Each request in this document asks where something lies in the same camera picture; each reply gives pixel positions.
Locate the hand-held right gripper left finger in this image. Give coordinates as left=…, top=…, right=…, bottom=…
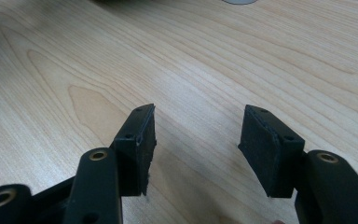
left=109, top=103, right=158, bottom=197

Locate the grey table cable grommet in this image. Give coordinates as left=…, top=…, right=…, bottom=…
left=221, top=0, right=259, bottom=6

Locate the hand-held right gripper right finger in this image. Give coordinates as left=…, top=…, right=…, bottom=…
left=237, top=104, right=307, bottom=199

